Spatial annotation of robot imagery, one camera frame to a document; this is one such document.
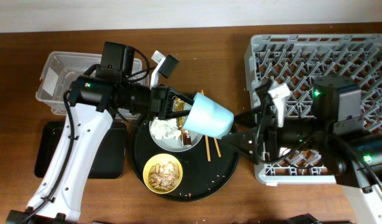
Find light blue cup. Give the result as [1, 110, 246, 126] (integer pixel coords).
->
[184, 93, 234, 139]

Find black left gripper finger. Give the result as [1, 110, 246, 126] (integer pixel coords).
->
[161, 110, 190, 120]
[170, 87, 194, 106]

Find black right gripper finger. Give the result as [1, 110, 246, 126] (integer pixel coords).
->
[220, 131, 256, 156]
[234, 107, 265, 128]

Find yellow bowl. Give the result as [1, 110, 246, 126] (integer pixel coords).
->
[142, 154, 183, 194]

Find clear plastic waste bin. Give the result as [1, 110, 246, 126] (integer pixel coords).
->
[35, 50, 150, 119]

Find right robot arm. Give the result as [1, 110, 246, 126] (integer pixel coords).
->
[221, 76, 382, 223]

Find gold snack wrapper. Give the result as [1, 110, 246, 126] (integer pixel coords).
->
[174, 98, 192, 148]

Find grey dishwasher rack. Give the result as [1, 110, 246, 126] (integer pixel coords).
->
[243, 33, 382, 187]

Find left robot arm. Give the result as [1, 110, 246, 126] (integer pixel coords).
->
[6, 42, 193, 223]

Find wooden chopstick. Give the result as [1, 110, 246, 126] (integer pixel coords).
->
[200, 90, 211, 162]
[213, 138, 221, 157]

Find food scraps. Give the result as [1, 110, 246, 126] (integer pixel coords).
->
[148, 161, 180, 192]

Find grey plate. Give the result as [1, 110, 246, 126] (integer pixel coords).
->
[149, 121, 203, 152]

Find black rectangular tray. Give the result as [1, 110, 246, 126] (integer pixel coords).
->
[34, 121, 127, 179]

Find white label on bin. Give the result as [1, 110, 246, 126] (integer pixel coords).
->
[42, 68, 58, 96]

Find white tissue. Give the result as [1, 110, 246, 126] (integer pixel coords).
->
[150, 118, 181, 140]

